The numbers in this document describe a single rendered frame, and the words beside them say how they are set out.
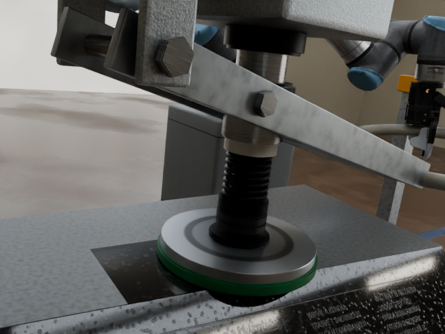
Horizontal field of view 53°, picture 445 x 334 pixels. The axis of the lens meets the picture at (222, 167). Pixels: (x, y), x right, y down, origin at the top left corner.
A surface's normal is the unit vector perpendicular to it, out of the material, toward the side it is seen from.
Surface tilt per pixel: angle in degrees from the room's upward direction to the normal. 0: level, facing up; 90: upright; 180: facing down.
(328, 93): 90
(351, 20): 90
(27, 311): 0
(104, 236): 0
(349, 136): 90
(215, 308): 45
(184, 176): 90
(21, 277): 0
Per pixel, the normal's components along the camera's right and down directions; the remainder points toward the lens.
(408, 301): 0.42, -0.49
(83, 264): 0.11, -0.96
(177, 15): 0.66, 0.26
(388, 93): -0.81, 0.06
